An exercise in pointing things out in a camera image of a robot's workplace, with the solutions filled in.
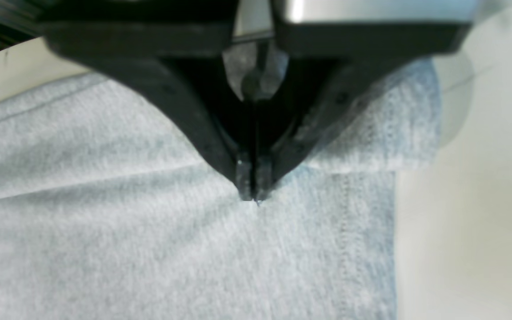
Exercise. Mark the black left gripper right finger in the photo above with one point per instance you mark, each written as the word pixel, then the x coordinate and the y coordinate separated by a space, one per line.
pixel 330 66

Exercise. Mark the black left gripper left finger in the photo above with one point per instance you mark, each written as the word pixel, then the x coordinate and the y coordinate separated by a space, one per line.
pixel 178 68

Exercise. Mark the grey T-shirt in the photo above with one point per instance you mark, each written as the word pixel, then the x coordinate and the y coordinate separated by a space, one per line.
pixel 108 213

